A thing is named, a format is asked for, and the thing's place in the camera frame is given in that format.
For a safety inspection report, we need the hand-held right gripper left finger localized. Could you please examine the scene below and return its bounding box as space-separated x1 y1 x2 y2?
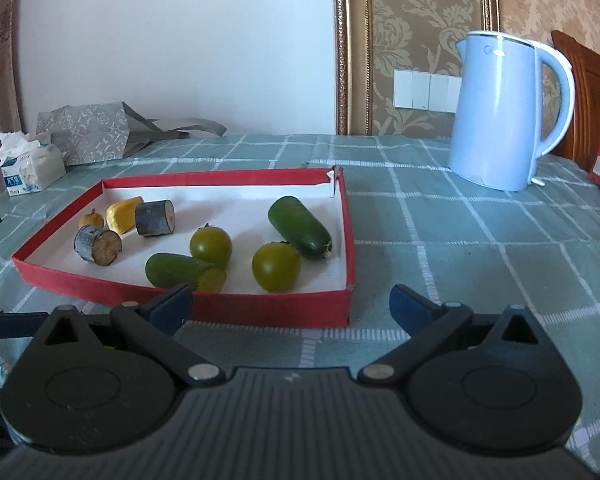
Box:
27 282 226 389

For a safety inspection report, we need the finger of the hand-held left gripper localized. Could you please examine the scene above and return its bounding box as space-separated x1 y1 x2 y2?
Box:
0 297 49 342

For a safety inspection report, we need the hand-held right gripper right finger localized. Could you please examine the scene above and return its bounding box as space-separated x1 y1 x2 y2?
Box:
357 283 557 387

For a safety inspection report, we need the green cucumber half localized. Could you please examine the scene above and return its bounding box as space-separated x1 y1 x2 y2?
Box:
267 195 334 261
145 252 228 294

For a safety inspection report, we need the green tomato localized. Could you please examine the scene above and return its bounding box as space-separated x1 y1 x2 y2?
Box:
189 224 233 268
251 241 302 294

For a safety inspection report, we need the shallow red cardboard box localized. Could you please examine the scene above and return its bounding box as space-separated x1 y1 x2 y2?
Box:
11 167 356 329

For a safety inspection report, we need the purple eggplant piece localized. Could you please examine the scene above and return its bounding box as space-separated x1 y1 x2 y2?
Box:
73 225 123 266
134 199 176 238

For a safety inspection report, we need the green checked tablecloth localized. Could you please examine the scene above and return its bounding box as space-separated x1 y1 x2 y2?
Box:
0 133 600 471

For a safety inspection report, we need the white tissue pack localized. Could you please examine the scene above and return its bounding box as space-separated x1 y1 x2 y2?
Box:
0 123 67 196

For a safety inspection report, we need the grey patterned gift bag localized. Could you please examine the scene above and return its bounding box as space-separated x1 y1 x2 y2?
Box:
35 101 228 166

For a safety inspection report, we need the light blue electric kettle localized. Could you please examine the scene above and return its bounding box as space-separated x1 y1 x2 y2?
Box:
448 30 576 193

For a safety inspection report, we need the white wall switch panel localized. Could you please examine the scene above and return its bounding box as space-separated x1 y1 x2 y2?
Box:
393 68 462 113

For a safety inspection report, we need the gold wall moulding frame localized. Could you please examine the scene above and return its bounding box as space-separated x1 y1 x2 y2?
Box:
330 0 502 136

